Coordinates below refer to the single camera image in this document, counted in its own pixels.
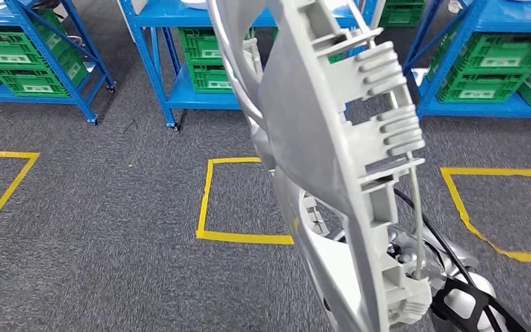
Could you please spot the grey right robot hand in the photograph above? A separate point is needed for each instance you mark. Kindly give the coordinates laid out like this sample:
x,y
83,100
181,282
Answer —
x,y
403,254

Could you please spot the silver plastic wheel hubcap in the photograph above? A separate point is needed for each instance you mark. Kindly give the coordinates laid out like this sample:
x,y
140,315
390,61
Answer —
x,y
316,137

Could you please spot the crumpled clear plastic bottle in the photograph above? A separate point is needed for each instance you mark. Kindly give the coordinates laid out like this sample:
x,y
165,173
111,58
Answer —
x,y
453,4

